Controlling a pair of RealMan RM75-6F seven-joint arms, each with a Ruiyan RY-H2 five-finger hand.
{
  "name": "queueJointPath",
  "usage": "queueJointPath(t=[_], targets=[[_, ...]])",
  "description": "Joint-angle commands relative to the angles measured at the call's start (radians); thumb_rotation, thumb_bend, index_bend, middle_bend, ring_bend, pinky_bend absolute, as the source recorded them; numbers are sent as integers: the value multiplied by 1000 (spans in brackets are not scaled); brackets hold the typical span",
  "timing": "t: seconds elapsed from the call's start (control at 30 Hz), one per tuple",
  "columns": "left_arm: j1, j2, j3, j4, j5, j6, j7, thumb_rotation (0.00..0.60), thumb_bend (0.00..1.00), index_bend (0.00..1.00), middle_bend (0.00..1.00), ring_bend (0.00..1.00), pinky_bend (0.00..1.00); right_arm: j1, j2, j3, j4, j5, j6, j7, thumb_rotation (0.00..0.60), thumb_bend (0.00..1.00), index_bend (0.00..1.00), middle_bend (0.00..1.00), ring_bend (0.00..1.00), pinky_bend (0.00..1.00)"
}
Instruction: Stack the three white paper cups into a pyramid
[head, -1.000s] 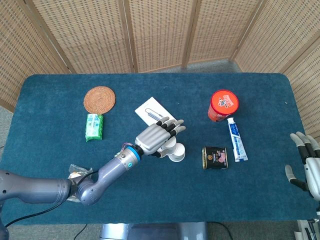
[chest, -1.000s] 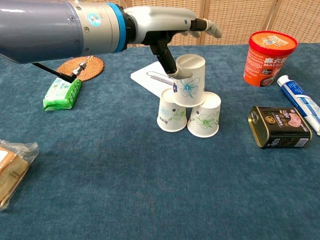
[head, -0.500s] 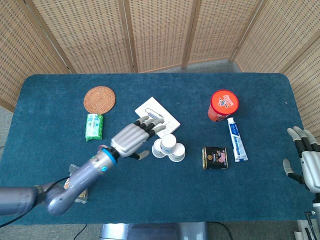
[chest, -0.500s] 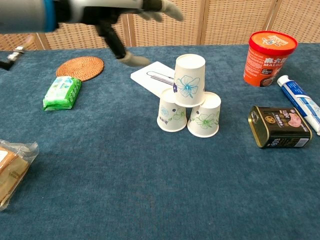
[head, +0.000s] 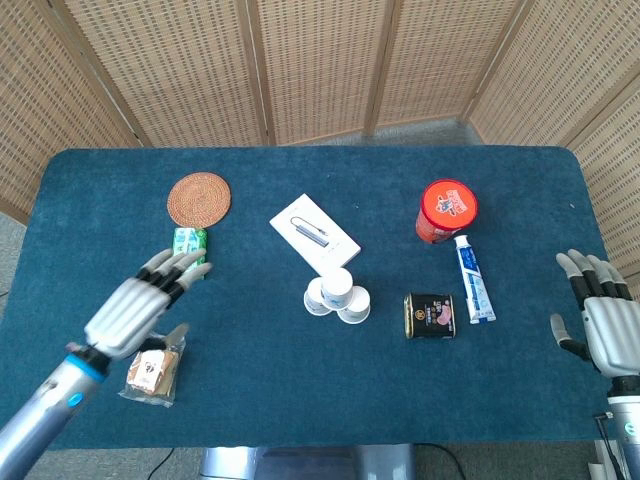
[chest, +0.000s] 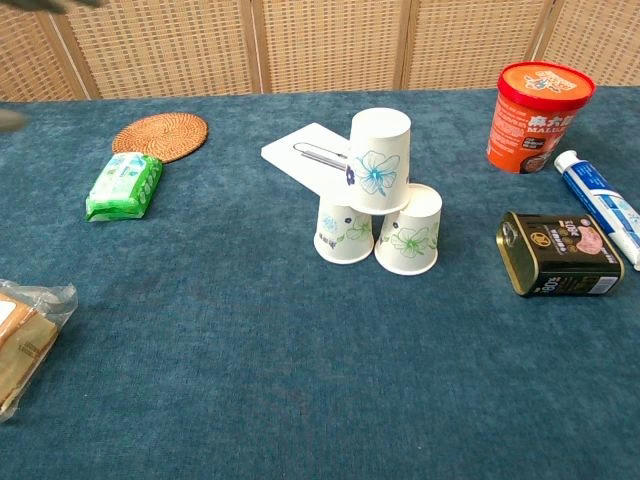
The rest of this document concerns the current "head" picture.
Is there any white USB hub box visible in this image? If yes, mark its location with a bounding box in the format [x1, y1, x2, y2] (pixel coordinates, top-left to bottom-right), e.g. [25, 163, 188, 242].
[269, 193, 362, 279]

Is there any black floor cable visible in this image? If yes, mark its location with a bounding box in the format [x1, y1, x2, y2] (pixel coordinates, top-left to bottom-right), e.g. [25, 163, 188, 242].
[415, 442, 467, 480]
[147, 447, 176, 480]

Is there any round woven rattan coaster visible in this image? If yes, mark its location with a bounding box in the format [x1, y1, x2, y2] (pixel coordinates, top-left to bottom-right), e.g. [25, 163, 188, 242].
[166, 171, 233, 230]

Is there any white cup blue flower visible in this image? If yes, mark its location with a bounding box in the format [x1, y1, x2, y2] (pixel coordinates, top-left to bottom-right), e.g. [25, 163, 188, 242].
[320, 267, 354, 309]

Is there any white blue toothpaste tube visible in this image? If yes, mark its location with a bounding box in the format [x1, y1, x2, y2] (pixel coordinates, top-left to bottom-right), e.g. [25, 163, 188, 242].
[453, 234, 498, 325]

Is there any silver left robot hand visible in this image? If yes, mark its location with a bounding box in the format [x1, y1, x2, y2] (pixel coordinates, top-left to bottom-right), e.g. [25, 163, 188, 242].
[83, 248, 214, 362]

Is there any white cup green flower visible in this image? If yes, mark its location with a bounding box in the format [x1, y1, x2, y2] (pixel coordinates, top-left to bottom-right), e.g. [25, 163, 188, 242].
[303, 277, 334, 318]
[335, 287, 372, 325]

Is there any woven bamboo folding screen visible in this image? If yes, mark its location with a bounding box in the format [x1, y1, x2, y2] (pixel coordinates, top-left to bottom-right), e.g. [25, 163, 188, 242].
[0, 0, 640, 354]

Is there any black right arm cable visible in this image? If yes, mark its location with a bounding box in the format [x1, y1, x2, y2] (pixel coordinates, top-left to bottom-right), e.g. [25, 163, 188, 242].
[592, 411, 624, 480]

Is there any black luncheon meat can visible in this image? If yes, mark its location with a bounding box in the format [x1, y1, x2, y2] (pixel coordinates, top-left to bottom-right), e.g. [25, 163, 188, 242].
[403, 292, 457, 340]

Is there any green wet wipes pack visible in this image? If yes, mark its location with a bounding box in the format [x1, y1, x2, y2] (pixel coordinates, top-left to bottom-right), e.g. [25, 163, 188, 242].
[171, 227, 209, 266]

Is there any red instant noodle tub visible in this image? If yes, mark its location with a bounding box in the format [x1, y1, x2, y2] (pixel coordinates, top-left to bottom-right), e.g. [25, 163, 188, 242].
[415, 178, 479, 246]

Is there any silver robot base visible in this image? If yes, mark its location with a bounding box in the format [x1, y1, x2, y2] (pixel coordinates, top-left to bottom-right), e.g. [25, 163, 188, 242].
[199, 443, 417, 480]

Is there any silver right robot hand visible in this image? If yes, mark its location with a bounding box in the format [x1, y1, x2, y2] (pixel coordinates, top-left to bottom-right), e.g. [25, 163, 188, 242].
[549, 248, 640, 379]

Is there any bread in clear bag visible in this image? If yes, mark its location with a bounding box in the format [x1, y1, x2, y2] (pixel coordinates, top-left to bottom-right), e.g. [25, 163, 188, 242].
[118, 332, 187, 408]

